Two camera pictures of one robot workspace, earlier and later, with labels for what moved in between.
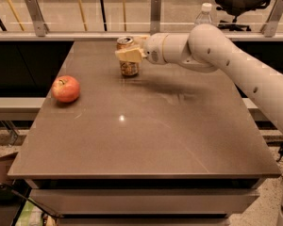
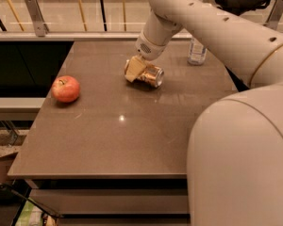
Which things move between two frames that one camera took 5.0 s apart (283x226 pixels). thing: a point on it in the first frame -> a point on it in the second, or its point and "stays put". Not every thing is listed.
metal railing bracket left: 40,25 stays put
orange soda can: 127,68 -> 152,75
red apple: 65,88 stays put
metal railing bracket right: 270,26 stays put
